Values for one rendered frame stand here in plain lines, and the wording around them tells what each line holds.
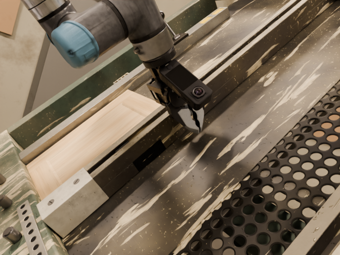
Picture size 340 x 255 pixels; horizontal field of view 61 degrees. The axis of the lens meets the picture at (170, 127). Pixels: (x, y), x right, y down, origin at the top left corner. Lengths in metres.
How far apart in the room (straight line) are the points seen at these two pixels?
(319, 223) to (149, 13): 0.41
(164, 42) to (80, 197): 0.36
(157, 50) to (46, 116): 0.75
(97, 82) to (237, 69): 0.65
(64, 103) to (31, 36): 2.47
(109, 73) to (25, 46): 2.45
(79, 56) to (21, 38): 3.16
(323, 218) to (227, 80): 0.46
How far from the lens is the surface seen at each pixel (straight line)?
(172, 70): 0.58
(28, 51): 3.66
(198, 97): 0.54
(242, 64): 0.81
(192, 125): 0.65
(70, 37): 0.50
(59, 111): 1.24
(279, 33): 0.91
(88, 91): 1.25
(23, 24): 3.66
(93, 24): 0.51
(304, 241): 0.41
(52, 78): 3.64
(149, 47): 0.56
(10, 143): 1.13
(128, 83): 1.04
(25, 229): 0.71
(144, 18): 0.54
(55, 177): 0.85
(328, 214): 0.42
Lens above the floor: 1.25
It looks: 7 degrees down
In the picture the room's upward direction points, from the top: 19 degrees clockwise
